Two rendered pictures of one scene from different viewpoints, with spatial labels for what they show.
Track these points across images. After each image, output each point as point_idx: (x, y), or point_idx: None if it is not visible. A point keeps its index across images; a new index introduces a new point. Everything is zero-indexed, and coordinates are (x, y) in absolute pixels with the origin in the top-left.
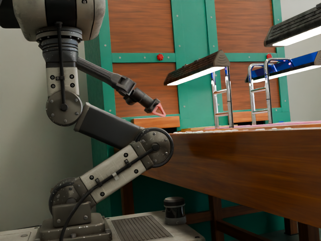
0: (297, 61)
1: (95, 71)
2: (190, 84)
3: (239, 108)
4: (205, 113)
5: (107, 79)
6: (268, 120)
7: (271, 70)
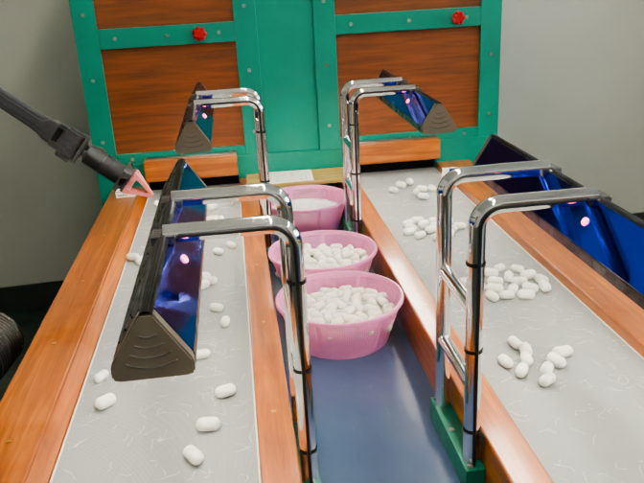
0: (413, 105)
1: (12, 113)
2: (268, 85)
3: (379, 130)
4: (300, 142)
5: (34, 130)
6: (353, 213)
7: (393, 96)
